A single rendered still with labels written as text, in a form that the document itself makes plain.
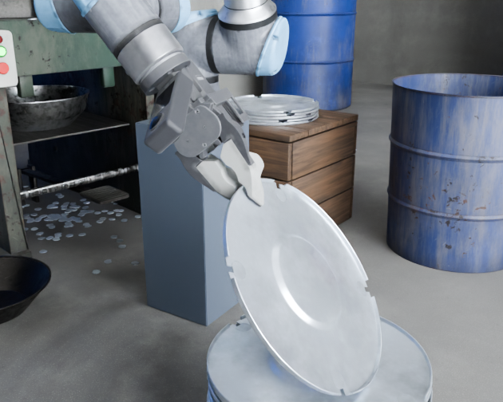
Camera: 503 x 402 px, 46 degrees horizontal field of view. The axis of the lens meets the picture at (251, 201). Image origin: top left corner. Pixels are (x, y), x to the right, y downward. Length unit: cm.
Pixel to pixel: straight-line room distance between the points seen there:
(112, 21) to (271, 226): 32
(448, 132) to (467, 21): 308
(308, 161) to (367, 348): 98
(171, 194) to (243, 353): 57
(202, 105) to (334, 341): 33
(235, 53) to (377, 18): 383
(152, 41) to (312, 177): 107
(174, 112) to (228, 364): 34
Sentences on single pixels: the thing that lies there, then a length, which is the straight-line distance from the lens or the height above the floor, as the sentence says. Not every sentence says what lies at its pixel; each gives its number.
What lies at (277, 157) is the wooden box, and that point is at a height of 28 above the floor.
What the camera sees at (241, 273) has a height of 43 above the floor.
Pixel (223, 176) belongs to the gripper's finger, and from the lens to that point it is 75.
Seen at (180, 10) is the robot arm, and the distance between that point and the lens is 89.
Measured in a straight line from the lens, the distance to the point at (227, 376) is 78.
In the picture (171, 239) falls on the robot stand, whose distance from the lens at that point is 135.
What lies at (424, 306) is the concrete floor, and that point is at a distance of 152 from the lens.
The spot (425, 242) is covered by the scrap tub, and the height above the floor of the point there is 7.
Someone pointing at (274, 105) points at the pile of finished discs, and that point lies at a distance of 181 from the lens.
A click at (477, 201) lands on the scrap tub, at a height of 21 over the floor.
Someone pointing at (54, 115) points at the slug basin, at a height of 36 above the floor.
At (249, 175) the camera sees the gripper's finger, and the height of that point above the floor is 51.
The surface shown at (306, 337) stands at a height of 34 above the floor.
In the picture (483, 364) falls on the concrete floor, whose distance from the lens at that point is 135.
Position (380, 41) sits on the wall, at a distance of 498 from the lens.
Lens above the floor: 72
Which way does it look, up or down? 20 degrees down
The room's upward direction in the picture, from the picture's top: straight up
